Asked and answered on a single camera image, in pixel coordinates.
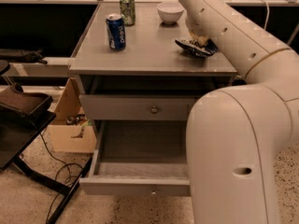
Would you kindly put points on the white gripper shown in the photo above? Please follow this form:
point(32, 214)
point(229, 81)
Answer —
point(191, 23)

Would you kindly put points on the blue chip bag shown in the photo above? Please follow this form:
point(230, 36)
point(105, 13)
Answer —
point(200, 52)

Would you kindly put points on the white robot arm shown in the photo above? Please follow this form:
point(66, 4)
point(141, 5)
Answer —
point(234, 134)

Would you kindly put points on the grey drawer cabinet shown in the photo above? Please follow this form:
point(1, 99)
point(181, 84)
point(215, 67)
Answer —
point(150, 65)

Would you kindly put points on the closed top drawer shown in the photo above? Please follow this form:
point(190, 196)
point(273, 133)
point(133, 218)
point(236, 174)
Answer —
point(120, 107)

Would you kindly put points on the open middle drawer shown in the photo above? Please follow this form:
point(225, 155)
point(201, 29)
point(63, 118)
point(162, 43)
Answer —
point(139, 158)

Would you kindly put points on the white bowl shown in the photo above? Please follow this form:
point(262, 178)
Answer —
point(170, 12)

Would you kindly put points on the green soda can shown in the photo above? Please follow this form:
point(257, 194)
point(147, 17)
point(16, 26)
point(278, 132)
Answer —
point(127, 8)

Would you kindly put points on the blue Pepsi can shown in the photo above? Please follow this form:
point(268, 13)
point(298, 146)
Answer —
point(116, 31)

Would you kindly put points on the cardboard box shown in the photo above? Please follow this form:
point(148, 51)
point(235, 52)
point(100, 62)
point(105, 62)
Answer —
point(71, 131)

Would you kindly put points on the black object on ledge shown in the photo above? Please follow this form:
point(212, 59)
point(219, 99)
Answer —
point(22, 56)

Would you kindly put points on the black stand with tray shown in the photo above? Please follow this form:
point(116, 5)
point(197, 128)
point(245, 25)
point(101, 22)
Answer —
point(23, 116)

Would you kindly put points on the metal bracket rod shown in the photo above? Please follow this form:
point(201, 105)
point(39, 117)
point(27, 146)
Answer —
point(293, 35)

